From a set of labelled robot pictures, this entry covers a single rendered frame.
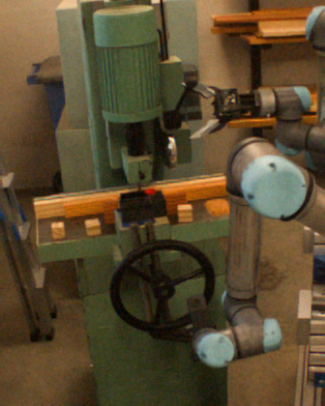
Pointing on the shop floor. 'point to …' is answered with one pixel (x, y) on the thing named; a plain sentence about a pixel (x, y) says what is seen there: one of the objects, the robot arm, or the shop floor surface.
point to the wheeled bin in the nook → (49, 73)
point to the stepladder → (35, 277)
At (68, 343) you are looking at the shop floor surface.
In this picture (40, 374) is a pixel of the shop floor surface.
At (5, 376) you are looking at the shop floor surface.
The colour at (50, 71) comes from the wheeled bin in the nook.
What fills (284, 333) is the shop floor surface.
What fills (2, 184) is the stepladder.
